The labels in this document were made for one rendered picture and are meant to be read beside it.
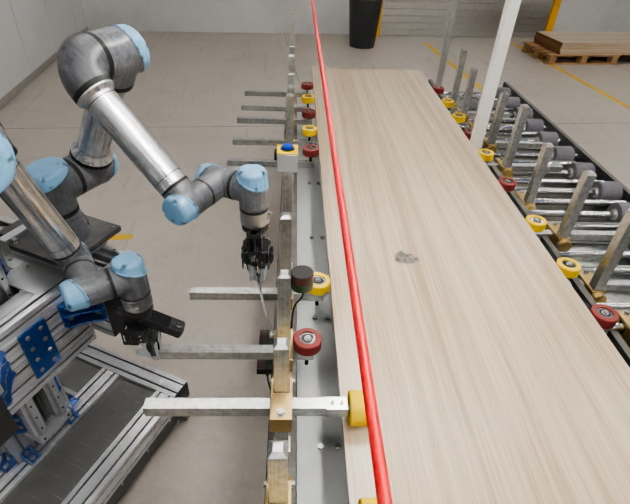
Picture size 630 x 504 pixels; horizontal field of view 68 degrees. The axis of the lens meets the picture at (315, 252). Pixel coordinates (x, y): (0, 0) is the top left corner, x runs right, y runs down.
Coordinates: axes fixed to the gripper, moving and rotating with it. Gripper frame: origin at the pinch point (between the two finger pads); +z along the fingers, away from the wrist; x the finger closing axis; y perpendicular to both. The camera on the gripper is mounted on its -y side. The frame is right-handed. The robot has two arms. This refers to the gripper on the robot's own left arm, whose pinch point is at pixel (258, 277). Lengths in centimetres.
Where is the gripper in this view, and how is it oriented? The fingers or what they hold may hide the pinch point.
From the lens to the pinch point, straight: 137.6
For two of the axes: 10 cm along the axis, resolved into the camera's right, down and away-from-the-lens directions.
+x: 10.0, 0.1, 0.4
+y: 0.2, 5.8, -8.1
